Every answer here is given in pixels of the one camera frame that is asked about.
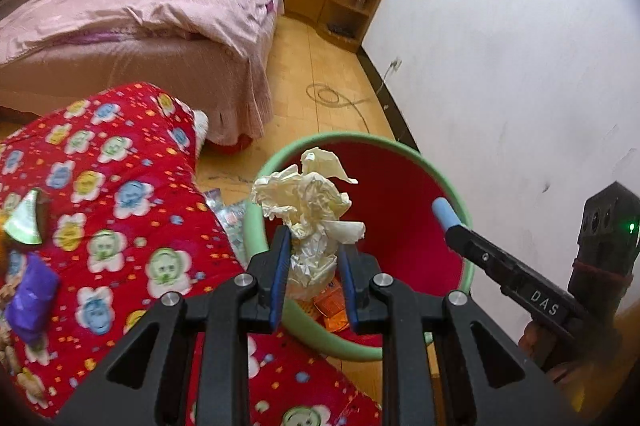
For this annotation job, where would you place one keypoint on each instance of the cream paper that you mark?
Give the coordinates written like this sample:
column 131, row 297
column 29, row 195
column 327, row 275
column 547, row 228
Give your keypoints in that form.
column 305, row 201

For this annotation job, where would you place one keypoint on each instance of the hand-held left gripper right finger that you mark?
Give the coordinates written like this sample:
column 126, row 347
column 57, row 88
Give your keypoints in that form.
column 348, row 296

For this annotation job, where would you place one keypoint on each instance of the red flower print blanket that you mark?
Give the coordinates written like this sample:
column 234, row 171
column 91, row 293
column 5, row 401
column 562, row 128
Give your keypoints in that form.
column 125, row 231

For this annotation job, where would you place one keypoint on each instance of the clear printed plastic bag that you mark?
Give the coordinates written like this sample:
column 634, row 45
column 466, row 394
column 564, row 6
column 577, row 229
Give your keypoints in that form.
column 230, row 216

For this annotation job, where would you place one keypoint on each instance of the purple wrapper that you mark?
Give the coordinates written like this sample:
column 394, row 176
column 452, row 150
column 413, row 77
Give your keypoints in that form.
column 32, row 301

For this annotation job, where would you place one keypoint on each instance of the red bin with green rim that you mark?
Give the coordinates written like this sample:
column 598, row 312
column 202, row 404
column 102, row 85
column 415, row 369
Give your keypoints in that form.
column 400, row 206

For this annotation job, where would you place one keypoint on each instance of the white wall outlet with plug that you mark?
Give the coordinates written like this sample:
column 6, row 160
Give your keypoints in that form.
column 395, row 63

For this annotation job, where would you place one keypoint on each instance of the pile of peanuts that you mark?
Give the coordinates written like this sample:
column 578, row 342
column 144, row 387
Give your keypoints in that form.
column 5, row 336

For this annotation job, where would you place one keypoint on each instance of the silver cone wrapper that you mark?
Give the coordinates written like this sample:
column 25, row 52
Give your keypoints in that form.
column 27, row 221

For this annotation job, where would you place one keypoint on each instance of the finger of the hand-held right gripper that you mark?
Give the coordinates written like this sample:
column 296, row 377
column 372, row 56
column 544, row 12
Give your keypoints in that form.
column 446, row 212

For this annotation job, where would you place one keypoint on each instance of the person's right hand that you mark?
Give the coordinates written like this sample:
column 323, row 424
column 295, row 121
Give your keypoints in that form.
column 532, row 343

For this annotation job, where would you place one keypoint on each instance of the wooden corner shelf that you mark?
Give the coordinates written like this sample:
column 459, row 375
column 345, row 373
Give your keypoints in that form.
column 345, row 13

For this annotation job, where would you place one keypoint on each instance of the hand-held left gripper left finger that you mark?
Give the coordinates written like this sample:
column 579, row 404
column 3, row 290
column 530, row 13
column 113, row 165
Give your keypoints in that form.
column 278, row 286

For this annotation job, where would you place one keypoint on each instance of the pink duvet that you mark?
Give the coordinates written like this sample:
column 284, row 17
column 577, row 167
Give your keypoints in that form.
column 125, row 1

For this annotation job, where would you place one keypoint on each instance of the dark wooden bed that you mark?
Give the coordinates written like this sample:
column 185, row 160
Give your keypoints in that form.
column 210, row 76

